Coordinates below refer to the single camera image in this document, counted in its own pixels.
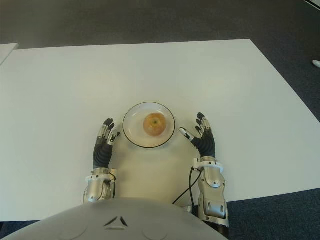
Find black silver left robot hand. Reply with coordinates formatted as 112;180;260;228
92;117;121;170

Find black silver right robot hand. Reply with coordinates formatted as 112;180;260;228
178;112;216;158

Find yellow-red apple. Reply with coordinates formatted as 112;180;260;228
143;112;167;137

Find white plate with black rim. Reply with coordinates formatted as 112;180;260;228
122;101;176;149

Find grey robot torso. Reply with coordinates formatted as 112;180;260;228
0;196;229;240

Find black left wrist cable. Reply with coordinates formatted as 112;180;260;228
110;174;118;200

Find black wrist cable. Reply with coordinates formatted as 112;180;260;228
171;169;201;209
110;174;118;200

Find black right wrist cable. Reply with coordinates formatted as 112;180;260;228
171;169;201;209

